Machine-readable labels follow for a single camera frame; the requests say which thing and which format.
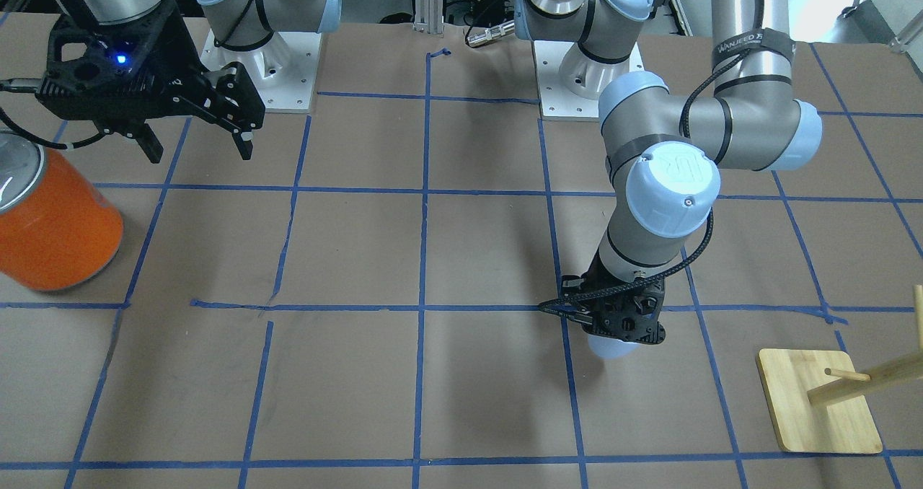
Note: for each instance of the wooden mug tree stand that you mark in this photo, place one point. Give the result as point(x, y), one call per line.
point(816, 399)

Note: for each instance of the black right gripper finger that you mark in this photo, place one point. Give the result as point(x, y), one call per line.
point(226, 98)
point(150, 145)

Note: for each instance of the aluminium frame post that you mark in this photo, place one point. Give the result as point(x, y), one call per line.
point(428, 17)

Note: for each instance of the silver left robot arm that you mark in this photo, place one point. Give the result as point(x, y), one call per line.
point(664, 152)

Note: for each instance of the light blue plastic cup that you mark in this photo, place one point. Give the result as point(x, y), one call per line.
point(610, 348)

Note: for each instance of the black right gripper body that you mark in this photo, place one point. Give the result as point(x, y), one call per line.
point(175, 50)

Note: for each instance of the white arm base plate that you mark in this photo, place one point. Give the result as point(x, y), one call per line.
point(284, 71)
point(570, 83)

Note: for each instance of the orange cylindrical can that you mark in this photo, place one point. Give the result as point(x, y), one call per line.
point(57, 230)

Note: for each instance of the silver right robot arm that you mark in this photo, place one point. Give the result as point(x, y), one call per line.
point(237, 25)

